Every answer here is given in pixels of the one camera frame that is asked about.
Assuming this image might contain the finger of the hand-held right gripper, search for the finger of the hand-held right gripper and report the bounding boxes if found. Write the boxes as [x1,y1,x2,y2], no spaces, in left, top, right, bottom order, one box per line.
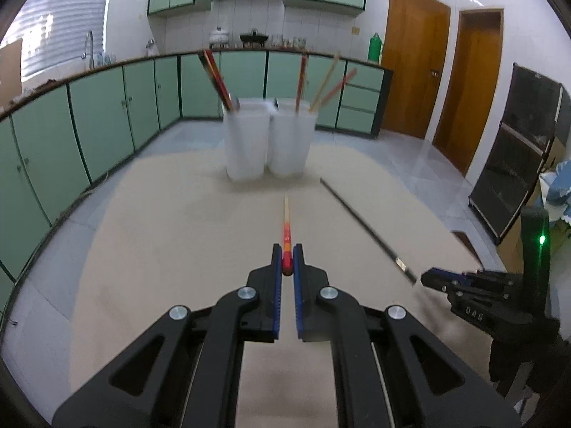
[427,266,481,287]
[420,271,465,299]

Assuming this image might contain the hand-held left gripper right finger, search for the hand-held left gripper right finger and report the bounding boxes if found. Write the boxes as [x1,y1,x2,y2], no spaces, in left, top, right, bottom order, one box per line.
[293,243,522,428]

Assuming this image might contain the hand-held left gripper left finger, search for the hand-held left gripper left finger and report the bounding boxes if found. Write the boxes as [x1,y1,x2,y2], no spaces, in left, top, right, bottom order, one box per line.
[52,243,283,428]

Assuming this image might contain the orange red patterned chopstick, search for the orange red patterned chopstick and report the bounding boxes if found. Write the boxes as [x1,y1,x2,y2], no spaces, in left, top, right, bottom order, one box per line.
[282,195,295,276]
[203,50,237,112]

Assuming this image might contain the black chopstick silver band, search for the black chopstick silver band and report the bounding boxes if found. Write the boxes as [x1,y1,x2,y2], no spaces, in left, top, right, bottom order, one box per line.
[320,178,418,284]
[197,52,233,113]

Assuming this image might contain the white translucent plastic cup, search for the white translucent plastic cup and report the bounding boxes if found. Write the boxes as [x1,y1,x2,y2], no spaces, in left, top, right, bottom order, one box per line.
[222,98,273,183]
[268,98,318,177]

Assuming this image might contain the blue cloth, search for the blue cloth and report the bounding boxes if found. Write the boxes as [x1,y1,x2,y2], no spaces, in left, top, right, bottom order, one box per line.
[537,160,571,224]

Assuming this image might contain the black glass display cabinet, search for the black glass display cabinet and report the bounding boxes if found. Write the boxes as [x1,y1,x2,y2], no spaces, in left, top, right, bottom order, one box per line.
[468,63,571,247]

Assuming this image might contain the brown wooden door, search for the brown wooden door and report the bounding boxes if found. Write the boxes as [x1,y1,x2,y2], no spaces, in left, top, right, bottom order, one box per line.
[379,0,451,140]
[433,6,505,177]

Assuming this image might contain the green thermos flask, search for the green thermos flask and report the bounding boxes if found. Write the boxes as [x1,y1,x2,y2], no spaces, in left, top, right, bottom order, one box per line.
[368,32,384,64]

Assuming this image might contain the green kitchen base cabinets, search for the green kitchen base cabinets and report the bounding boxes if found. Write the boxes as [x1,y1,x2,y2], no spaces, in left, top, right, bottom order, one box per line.
[0,49,394,317]

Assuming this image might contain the row of glass jars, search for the row of glass jars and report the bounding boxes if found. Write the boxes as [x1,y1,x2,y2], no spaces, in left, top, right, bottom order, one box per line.
[269,33,309,51]

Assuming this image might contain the black cooking pot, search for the black cooking pot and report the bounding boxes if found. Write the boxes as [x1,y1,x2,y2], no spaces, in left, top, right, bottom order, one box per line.
[239,29,269,48]

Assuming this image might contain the white kitchen appliance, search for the white kitchen appliance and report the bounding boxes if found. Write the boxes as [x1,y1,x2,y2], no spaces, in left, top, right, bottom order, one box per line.
[208,27,232,48]

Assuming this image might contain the chrome kitchen faucet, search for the chrome kitchen faucet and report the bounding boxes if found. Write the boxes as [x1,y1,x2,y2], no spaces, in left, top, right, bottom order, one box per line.
[81,30,97,70]

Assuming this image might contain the brown board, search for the brown board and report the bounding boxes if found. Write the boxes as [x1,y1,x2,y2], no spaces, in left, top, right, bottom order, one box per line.
[0,38,23,108]

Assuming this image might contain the window blinds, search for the window blinds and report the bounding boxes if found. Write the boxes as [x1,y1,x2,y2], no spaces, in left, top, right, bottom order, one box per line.
[0,0,112,95]

